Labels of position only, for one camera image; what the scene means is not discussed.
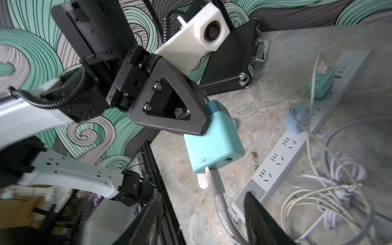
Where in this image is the lavender cable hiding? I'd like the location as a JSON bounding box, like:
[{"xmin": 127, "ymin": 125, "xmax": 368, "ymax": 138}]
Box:
[{"xmin": 203, "ymin": 151, "xmax": 368, "ymax": 245}]

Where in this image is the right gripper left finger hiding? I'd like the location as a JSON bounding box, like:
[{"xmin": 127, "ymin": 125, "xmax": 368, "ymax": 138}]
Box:
[{"xmin": 113, "ymin": 193, "xmax": 163, "ymax": 245}]

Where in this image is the beige coiled cable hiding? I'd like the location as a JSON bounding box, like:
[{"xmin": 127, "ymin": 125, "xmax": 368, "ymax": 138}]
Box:
[{"xmin": 280, "ymin": 53, "xmax": 373, "ymax": 243}]

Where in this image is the white power strip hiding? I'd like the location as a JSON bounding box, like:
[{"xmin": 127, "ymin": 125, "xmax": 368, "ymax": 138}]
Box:
[{"xmin": 231, "ymin": 51, "xmax": 371, "ymax": 222}]

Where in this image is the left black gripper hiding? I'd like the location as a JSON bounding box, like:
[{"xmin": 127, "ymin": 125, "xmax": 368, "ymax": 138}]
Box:
[{"xmin": 51, "ymin": 1, "xmax": 208, "ymax": 136}]

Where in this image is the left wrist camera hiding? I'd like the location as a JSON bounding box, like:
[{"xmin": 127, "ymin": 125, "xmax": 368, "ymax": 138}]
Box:
[{"xmin": 154, "ymin": 3, "xmax": 230, "ymax": 75}]

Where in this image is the teal blue charger adapter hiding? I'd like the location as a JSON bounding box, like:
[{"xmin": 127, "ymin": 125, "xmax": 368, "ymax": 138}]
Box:
[{"xmin": 284, "ymin": 105, "xmax": 309, "ymax": 135}]

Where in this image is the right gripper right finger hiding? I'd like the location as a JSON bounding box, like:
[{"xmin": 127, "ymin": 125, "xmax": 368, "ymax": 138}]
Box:
[{"xmin": 244, "ymin": 192, "xmax": 296, "ymax": 245}]

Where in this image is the white power strip cord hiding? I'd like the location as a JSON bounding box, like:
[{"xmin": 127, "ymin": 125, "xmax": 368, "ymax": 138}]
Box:
[{"xmin": 320, "ymin": 117, "xmax": 392, "ymax": 245}]

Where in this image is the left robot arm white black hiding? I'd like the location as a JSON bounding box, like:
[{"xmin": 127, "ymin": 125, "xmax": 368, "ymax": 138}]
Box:
[{"xmin": 1, "ymin": 1, "xmax": 218, "ymax": 206}]

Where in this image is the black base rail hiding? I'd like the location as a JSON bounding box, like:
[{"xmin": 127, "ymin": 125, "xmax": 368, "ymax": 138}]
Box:
[{"xmin": 140, "ymin": 141, "xmax": 186, "ymax": 245}]

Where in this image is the teal charger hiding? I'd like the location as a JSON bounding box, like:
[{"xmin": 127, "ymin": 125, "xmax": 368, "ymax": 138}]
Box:
[{"xmin": 184, "ymin": 101, "xmax": 245, "ymax": 174}]

